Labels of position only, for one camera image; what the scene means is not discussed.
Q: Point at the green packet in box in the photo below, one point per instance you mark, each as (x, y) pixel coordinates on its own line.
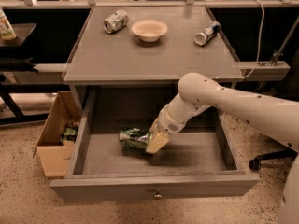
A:
(69, 135)

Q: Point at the white paper bowl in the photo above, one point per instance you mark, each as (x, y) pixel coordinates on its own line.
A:
(149, 30)

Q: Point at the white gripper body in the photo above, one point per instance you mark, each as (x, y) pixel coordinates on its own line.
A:
(167, 122)

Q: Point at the black office chair base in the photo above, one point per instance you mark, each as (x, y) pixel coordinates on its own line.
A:
(255, 164)

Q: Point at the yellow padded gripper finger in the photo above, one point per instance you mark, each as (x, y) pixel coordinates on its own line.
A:
(156, 142)

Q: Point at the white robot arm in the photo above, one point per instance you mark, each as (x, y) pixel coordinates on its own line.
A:
(274, 117)

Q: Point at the white bottle on side table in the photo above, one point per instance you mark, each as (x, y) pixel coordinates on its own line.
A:
(6, 30)

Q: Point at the white green crushed can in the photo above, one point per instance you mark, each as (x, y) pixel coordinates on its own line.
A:
(116, 21)

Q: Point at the black side table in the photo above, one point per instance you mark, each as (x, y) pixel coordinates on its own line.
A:
(11, 69)

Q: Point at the grey cabinet desk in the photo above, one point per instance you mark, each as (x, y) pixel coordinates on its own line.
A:
(123, 58)

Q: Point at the metal drawer knob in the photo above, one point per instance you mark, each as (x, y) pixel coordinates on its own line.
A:
(158, 195)

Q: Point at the cardboard box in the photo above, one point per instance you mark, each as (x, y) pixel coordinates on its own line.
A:
(53, 151)

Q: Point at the open grey top drawer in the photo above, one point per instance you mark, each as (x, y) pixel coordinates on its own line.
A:
(200, 161)

